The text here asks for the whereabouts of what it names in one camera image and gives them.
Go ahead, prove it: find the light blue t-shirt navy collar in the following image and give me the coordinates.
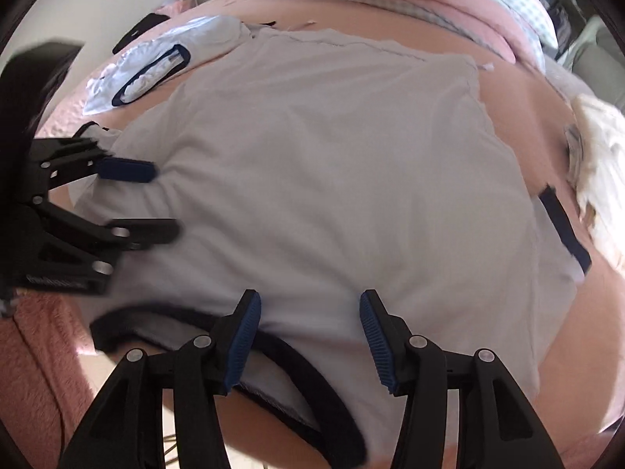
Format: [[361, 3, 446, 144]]
[[85, 14, 255, 115]]

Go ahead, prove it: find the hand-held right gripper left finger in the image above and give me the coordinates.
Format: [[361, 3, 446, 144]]
[[59, 289, 262, 469]]

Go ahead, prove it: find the pink printed quilt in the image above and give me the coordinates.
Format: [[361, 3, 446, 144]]
[[244, 0, 560, 72]]

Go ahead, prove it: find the cream pillow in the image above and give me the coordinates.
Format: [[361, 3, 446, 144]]
[[569, 93, 625, 274]]

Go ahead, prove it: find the small printed cloth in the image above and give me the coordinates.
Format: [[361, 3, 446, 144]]
[[564, 124, 584, 177]]

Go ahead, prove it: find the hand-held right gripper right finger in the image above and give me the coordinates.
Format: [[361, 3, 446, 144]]
[[359, 289, 564, 469]]

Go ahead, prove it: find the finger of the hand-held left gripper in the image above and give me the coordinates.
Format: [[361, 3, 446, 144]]
[[29, 199, 180, 279], [27, 137, 158, 191]]

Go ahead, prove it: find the pink bed sheet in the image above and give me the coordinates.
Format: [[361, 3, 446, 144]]
[[34, 0, 625, 469]]

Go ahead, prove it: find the black flat case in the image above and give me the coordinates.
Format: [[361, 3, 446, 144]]
[[112, 12, 171, 54]]

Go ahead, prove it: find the grey padded headboard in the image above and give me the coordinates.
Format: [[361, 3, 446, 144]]
[[561, 14, 625, 108]]

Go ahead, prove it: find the grey t-shirt navy trim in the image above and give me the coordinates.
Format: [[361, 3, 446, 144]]
[[71, 27, 594, 469]]

